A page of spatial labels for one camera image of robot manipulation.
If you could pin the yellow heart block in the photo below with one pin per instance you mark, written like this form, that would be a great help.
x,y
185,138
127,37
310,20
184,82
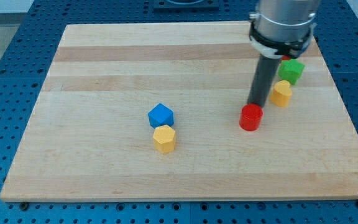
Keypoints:
x,y
281,93

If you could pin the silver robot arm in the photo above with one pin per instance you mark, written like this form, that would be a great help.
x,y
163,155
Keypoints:
x,y
282,27

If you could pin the green star block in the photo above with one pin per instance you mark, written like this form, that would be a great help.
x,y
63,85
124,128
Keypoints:
x,y
291,70

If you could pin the blue cube block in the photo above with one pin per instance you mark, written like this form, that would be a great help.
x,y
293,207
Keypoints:
x,y
161,115

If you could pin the yellow hexagon block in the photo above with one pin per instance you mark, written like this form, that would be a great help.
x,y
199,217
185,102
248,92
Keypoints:
x,y
164,139

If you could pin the wooden board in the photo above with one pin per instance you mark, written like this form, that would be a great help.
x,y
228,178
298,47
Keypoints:
x,y
88,138

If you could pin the red cylinder block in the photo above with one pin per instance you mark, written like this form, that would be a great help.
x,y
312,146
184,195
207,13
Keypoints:
x,y
251,116

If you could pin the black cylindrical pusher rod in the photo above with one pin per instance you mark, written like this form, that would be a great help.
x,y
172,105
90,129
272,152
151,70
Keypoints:
x,y
263,78

